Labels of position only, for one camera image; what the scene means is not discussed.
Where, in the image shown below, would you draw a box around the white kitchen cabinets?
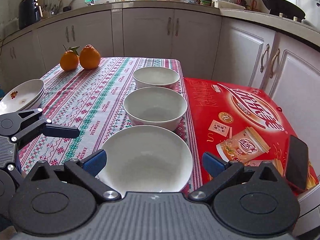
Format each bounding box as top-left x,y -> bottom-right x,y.
0,6 -> 320,237

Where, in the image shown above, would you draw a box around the black smartphone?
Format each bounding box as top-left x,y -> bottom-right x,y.
284,135 -> 309,192

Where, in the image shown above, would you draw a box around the white rectangular tray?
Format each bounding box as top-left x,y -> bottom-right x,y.
212,0 -> 245,10

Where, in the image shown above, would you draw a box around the large orange fruit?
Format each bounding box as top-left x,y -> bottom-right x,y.
79,44 -> 101,70

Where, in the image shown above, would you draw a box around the black wok pan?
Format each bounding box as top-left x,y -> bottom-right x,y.
262,0 -> 305,22

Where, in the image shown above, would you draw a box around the red gift box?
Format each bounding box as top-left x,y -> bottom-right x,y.
184,77 -> 319,190

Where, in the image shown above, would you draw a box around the patterned knitted tablecloth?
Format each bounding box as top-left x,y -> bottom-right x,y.
19,57 -> 182,173

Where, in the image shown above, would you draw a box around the orange with leaf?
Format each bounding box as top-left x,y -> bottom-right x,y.
60,46 -> 80,72

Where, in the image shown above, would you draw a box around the white ceramic bowl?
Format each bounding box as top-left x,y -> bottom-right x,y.
98,125 -> 193,196
123,87 -> 188,131
133,67 -> 180,89

